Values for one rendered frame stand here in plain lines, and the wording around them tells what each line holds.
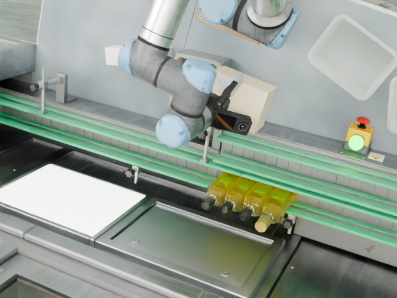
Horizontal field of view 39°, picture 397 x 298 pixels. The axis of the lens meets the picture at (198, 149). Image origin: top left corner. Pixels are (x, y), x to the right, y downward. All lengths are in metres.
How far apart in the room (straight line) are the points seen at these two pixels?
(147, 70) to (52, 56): 1.08
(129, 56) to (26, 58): 1.08
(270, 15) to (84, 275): 0.83
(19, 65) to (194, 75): 1.18
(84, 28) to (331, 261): 1.20
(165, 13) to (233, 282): 0.73
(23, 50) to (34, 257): 0.91
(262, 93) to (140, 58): 0.38
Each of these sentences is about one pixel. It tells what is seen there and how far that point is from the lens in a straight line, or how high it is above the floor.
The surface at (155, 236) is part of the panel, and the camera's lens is 1.68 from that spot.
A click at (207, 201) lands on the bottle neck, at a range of 1.61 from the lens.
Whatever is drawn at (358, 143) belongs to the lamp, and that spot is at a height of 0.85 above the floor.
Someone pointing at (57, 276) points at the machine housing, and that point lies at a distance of 1.58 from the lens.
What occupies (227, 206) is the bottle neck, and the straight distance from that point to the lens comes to 1.60.
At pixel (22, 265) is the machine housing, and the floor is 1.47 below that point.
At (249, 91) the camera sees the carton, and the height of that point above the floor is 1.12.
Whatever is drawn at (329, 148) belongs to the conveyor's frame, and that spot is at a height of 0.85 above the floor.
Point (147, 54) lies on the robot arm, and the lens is 1.22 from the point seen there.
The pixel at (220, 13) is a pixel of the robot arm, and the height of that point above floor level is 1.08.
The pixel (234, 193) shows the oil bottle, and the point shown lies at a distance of 1.64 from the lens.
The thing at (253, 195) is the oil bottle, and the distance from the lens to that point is 1.64.
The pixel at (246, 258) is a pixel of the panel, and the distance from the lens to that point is 1.64.
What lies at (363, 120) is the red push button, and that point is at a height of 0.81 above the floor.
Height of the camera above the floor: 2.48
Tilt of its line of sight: 59 degrees down
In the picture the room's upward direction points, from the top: 126 degrees counter-clockwise
